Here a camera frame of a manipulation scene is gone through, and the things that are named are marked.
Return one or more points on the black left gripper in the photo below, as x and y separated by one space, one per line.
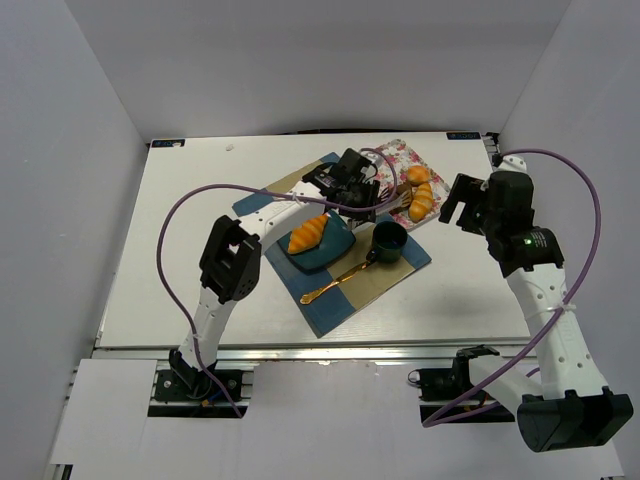
364 201

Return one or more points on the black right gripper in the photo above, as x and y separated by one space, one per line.
463 201

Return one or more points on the chocolate croissant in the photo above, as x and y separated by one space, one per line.
404 197

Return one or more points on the large orange striped croissant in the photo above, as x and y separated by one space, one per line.
308 235

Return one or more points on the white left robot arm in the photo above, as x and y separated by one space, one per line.
231 260

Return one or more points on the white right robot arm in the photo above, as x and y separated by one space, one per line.
572 405

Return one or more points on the teal square plate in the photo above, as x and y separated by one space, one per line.
336 241

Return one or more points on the small orange striped croissant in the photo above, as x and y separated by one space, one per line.
422 203

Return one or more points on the floral rectangular tray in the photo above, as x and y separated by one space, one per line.
402 157

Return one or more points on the dark green mug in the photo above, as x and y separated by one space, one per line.
387 243

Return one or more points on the round orange bun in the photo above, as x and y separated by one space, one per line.
417 175

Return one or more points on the gold spoon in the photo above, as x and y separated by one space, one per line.
310 297

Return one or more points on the blue label sticker right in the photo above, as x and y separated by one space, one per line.
463 136

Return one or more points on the blue label sticker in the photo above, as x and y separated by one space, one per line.
167 143
463 136

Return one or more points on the blue beige patchwork placemat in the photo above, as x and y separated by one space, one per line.
334 307

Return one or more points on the blue label sticker left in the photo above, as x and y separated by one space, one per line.
167 143

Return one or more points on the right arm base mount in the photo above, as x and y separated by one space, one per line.
441 385

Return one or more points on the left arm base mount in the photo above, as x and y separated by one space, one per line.
184 391

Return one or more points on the aluminium table frame rail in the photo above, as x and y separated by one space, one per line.
384 354

